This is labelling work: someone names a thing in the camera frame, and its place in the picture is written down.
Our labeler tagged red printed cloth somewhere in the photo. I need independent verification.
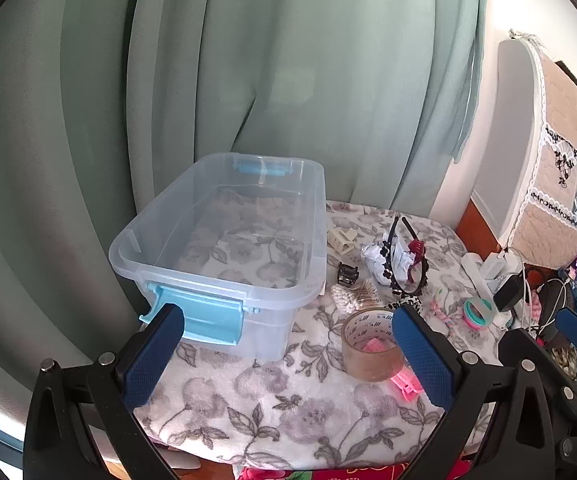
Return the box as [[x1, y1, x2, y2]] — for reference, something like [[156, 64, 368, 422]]
[[238, 461, 475, 480]]

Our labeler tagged pink hair comb clip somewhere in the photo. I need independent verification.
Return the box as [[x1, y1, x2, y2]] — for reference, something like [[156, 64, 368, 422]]
[[361, 337, 425, 404]]

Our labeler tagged black flowered headband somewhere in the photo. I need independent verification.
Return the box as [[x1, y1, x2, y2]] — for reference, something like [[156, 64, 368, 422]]
[[381, 215, 428, 297]]

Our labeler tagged white plug-in charger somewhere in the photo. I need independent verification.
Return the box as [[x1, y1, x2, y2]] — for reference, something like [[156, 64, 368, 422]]
[[483, 252, 520, 281]]

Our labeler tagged floral grey white blanket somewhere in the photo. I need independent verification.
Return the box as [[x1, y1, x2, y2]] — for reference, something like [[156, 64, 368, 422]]
[[133, 200, 524, 472]]

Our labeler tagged teal hair tie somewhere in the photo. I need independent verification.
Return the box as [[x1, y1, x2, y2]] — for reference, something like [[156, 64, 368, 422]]
[[464, 297, 495, 321]]

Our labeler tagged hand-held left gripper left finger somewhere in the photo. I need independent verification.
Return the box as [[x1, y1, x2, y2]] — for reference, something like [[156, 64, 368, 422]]
[[22, 303, 189, 480]]

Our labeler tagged pale green curtain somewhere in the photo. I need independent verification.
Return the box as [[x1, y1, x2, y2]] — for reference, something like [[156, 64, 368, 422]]
[[0, 0, 491, 411]]

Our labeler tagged black plug-in charger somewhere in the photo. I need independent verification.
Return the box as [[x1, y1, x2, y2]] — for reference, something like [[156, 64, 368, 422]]
[[493, 275, 525, 312]]

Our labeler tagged white paper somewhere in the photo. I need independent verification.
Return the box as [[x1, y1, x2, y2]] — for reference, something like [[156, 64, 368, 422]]
[[361, 241, 394, 284]]

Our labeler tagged pink hair tie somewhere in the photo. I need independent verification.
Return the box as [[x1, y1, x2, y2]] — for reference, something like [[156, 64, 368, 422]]
[[463, 310, 493, 330]]

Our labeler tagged black and white scrunchie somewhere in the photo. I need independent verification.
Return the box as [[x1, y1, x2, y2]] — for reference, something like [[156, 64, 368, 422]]
[[387, 296, 425, 314]]

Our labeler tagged white padded headboard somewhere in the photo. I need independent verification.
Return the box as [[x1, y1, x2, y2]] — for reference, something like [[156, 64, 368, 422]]
[[471, 37, 549, 252]]

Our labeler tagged cream hair claw clip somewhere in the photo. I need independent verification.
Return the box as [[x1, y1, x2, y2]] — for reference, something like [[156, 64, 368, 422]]
[[329, 227, 357, 256]]

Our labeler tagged brown packing tape roll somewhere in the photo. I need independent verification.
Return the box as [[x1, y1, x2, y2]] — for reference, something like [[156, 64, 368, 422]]
[[341, 308, 408, 384]]

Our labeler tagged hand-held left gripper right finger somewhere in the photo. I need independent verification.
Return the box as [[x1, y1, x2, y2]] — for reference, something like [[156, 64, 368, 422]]
[[391, 304, 556, 480]]

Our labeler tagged beige quilted lace cover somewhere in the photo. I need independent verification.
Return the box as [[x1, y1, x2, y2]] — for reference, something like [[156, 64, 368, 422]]
[[509, 29, 577, 272]]

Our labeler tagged clear plastic storage box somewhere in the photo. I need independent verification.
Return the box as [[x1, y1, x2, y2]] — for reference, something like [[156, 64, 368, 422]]
[[109, 152, 327, 361]]

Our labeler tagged pack of cotton swabs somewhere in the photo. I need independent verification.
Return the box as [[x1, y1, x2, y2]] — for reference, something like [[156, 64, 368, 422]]
[[331, 280, 380, 311]]

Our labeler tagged white charging cable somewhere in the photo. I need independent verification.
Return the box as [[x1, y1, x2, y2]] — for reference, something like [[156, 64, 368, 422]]
[[515, 260, 569, 342]]

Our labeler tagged white power strip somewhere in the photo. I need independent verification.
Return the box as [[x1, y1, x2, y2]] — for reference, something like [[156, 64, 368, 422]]
[[461, 252, 524, 329]]

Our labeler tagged brown wooden bed frame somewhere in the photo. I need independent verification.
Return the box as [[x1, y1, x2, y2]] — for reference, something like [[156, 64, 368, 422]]
[[455, 195, 505, 262]]

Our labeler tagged pastel braided hair tie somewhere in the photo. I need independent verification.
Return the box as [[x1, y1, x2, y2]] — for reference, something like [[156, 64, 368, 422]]
[[431, 296, 462, 329]]

